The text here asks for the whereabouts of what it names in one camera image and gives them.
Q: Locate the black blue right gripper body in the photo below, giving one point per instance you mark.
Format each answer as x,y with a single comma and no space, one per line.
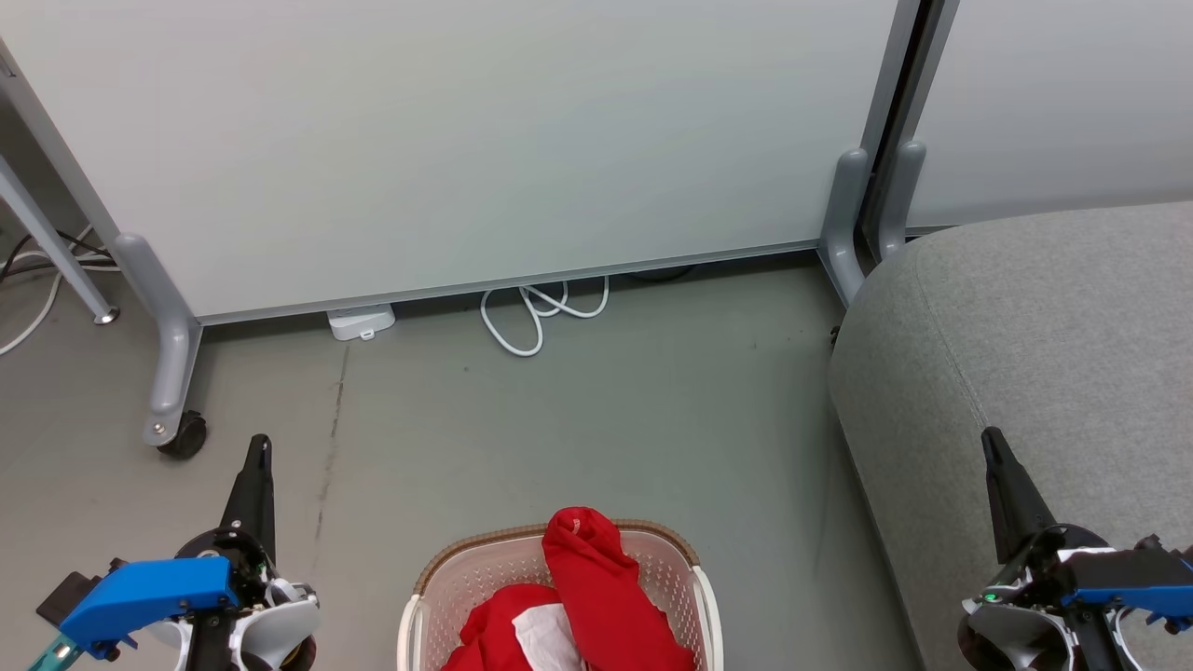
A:
1128,578

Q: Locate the white plastic laundry basket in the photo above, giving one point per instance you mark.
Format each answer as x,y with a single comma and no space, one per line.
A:
466,578

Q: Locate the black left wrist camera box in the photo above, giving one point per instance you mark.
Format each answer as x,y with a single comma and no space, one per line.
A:
67,596

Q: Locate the white partition panel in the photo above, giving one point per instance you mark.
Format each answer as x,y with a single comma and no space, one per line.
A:
1053,102
466,140

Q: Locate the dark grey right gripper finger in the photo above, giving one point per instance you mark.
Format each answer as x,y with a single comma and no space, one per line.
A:
1016,503

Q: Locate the white power adapter box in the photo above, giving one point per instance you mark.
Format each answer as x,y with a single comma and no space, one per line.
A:
361,321

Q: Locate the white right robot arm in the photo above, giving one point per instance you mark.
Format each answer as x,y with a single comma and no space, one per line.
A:
1011,634

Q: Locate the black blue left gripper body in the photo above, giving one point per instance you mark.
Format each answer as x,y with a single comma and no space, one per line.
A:
149,592

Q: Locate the black caster wheel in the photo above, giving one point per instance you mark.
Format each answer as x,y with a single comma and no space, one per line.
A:
186,435

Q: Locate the red garment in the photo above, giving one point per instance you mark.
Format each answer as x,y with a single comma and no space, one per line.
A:
601,578

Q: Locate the grey metal table leg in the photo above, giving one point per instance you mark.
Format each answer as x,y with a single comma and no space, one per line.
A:
56,242

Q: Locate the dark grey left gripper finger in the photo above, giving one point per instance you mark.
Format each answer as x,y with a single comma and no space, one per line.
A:
256,494

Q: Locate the grey fabric sofa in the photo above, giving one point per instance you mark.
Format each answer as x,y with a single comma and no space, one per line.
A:
1044,335

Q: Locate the grey partition leg with caster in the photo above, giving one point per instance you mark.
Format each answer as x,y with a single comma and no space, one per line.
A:
172,345

